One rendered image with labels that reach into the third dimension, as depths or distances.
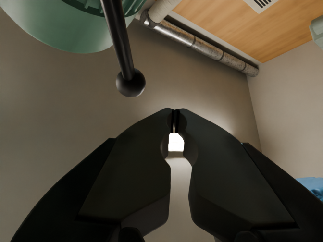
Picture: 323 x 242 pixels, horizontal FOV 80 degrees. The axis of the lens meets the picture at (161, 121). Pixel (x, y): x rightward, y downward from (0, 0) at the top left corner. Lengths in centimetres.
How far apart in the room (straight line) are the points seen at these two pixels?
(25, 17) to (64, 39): 4
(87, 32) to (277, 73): 332
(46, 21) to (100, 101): 141
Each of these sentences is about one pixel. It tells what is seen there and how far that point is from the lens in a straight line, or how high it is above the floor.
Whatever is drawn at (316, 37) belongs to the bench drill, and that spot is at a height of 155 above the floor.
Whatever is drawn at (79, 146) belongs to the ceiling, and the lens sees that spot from 152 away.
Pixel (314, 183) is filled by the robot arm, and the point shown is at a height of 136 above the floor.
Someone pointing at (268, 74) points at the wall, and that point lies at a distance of 354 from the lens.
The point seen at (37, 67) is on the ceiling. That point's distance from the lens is 165.
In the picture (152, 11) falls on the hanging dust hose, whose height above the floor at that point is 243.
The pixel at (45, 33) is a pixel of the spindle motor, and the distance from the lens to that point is 29.
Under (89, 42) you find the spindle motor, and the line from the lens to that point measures 29.
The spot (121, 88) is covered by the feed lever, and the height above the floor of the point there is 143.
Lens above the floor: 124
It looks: 49 degrees up
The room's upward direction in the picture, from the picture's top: 113 degrees counter-clockwise
